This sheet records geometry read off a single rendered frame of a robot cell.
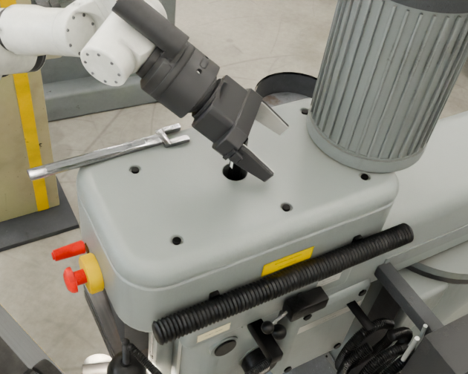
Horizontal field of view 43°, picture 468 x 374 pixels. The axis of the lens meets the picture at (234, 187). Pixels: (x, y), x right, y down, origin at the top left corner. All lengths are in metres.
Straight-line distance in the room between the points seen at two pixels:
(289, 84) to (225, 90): 2.64
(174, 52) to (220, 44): 3.99
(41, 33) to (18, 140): 2.14
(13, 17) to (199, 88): 0.29
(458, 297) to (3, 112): 2.13
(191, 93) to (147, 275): 0.24
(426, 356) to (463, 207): 0.34
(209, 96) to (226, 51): 3.87
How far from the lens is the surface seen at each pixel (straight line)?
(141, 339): 1.70
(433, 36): 0.82
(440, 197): 1.16
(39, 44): 0.88
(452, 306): 1.41
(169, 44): 0.75
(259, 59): 4.62
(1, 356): 2.25
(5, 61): 0.96
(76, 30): 0.85
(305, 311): 1.01
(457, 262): 1.35
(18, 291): 3.09
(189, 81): 0.77
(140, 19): 0.75
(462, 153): 1.28
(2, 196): 3.21
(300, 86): 3.45
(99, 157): 0.89
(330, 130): 0.92
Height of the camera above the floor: 2.50
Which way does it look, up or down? 45 degrees down
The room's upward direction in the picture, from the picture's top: 9 degrees clockwise
